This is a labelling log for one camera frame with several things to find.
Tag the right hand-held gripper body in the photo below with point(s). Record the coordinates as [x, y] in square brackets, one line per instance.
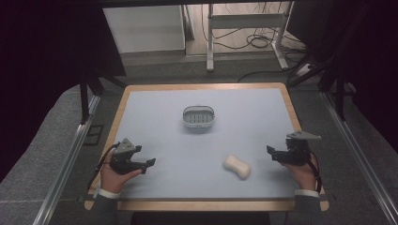
[295, 154]

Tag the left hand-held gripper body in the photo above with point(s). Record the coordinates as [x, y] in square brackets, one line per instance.
[123, 162]

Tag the person's left hand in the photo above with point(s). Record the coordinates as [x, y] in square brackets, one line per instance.
[112, 181]

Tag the person's right hand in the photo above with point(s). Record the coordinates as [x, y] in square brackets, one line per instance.
[302, 176]

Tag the cream bone-shaped toy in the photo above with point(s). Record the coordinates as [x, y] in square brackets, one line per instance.
[237, 167]

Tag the light blue table mat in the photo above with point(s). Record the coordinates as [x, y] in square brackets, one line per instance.
[200, 146]

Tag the grey soap dish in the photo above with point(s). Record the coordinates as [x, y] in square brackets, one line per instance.
[198, 117]

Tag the black metal stand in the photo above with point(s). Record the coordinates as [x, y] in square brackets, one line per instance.
[339, 90]
[85, 93]

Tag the white power strip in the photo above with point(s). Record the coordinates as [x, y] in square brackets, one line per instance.
[304, 69]

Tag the dark curtain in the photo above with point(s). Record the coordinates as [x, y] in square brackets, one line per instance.
[372, 62]
[47, 62]

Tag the white cabinet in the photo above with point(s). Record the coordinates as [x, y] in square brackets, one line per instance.
[144, 28]

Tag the black floor bracket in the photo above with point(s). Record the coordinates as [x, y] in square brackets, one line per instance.
[94, 135]

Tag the aluminium rail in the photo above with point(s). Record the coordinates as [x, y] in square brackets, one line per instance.
[359, 156]
[67, 162]

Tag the white metal desk frame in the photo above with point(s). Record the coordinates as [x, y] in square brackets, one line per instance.
[247, 21]

